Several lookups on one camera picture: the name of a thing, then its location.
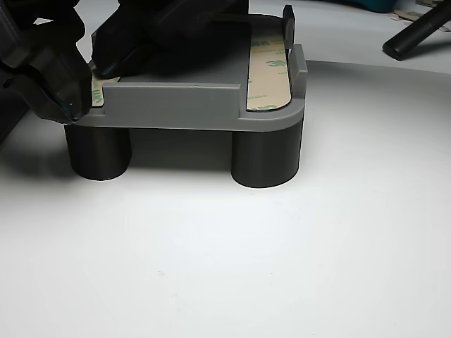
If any tape strip with 3M liner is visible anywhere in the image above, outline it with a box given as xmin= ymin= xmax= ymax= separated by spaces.
xmin=245 ymin=34 xmax=292 ymax=112
xmin=91 ymin=74 xmax=121 ymax=107

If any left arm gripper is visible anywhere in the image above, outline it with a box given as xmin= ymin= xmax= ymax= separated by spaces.
xmin=92 ymin=0 xmax=252 ymax=80

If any black upright clip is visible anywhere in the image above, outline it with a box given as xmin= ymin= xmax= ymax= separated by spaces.
xmin=283 ymin=4 xmax=297 ymax=49

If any black cylindrical rod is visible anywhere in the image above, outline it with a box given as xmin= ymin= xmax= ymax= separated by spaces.
xmin=382 ymin=6 xmax=451 ymax=61

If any black cylindrical fixture leg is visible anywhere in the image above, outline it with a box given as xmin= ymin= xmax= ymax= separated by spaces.
xmin=64 ymin=123 xmax=133 ymax=181
xmin=230 ymin=118 xmax=304 ymax=188

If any teal object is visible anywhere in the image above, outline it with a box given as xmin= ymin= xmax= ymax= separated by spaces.
xmin=352 ymin=0 xmax=397 ymax=11

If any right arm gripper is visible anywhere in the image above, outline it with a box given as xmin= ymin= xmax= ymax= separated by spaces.
xmin=0 ymin=0 xmax=93 ymax=144

